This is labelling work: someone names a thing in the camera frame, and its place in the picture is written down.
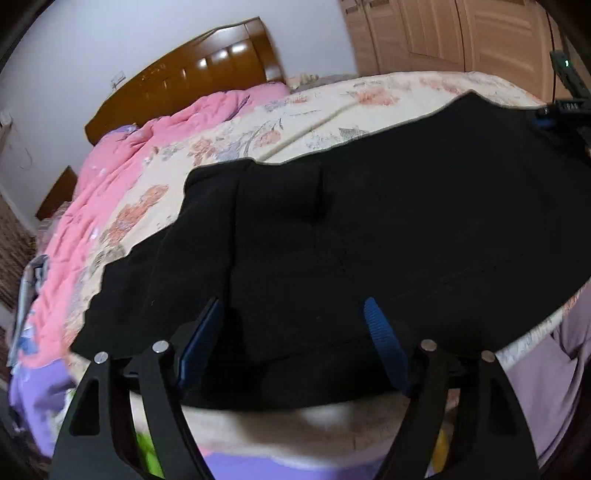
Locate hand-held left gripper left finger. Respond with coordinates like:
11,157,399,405
48,296,227,480

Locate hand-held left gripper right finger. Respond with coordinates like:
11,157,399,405
362,296,541,480

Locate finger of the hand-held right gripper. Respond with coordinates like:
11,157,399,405
534,107,591,136

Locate black pants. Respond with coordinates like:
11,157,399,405
69,91,591,411

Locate green cloth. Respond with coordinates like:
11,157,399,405
134,431,165,479

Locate light wooden wardrobe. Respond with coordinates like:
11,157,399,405
339,0,573,77

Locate purple bed sheet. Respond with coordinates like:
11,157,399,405
8,355,398,480

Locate lilac cloth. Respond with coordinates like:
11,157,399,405
505,281,591,467

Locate striped cloth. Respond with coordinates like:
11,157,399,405
8,254,49,367

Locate pink quilt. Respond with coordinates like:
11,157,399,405
25,82,291,370

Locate wooden nightstand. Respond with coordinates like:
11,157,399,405
36,166,79,221

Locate brown patterned curtain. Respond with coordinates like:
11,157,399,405
0,194,38,310

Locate cream floral blanket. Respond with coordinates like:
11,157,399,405
60,70,573,462

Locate purple floral pillow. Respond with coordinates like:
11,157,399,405
104,124,139,144

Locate grey floral pillow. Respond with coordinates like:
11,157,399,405
288,72,358,90

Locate wooden headboard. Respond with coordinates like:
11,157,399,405
84,17,288,146

